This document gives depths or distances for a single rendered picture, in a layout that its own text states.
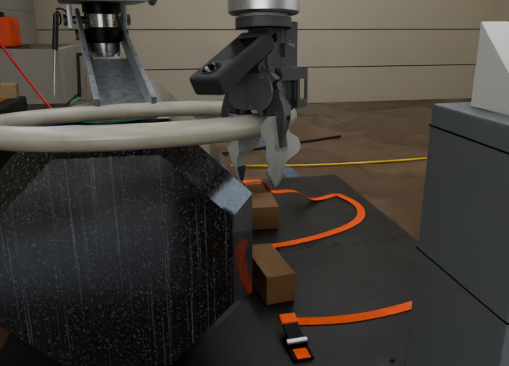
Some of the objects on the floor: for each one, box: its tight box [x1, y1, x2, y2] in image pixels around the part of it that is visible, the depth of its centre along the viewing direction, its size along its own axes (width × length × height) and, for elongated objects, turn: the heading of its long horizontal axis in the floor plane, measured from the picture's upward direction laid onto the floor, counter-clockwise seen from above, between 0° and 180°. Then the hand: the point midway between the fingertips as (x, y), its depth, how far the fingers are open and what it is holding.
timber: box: [252, 242, 295, 305], centre depth 205 cm, size 30×12×12 cm, turn 18°
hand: (254, 175), depth 66 cm, fingers closed on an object, 5 cm apart
